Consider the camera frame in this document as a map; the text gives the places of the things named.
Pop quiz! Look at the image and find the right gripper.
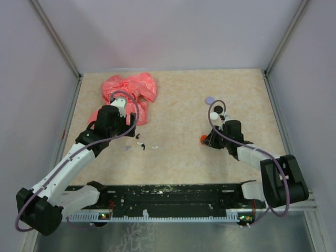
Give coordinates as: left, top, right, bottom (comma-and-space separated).
203, 125, 232, 149

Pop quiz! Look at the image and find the orange charging case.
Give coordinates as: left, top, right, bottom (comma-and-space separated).
200, 135, 207, 144

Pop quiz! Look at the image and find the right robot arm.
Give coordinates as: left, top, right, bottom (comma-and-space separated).
201, 120, 309, 208

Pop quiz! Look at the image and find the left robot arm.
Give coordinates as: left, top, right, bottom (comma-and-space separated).
14, 102, 140, 236

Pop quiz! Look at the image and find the white round charging case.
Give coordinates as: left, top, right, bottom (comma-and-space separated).
209, 112, 220, 121

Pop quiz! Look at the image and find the black round charging case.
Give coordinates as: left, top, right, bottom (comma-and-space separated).
214, 106, 224, 114

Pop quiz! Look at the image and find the purple round charging case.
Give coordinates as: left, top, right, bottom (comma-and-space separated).
205, 97, 215, 105

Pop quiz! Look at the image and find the crumpled pink cloth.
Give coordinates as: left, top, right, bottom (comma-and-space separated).
101, 72, 158, 125

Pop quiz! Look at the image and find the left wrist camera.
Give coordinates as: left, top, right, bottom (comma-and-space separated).
110, 97, 128, 118

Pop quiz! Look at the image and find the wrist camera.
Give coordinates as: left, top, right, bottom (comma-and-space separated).
219, 114, 232, 124
110, 97, 128, 118

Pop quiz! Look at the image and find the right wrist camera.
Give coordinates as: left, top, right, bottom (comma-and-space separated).
219, 114, 232, 124

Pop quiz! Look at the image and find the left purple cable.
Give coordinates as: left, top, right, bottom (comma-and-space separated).
15, 91, 139, 233

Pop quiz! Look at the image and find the purple cable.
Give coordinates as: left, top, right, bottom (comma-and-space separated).
208, 100, 291, 218
15, 91, 139, 233

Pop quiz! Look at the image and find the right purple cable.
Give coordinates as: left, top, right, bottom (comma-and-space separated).
208, 100, 291, 218

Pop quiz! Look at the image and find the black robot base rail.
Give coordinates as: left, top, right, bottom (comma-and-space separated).
85, 183, 266, 218

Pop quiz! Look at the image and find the white slotted cable duct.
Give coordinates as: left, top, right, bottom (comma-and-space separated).
65, 209, 253, 224

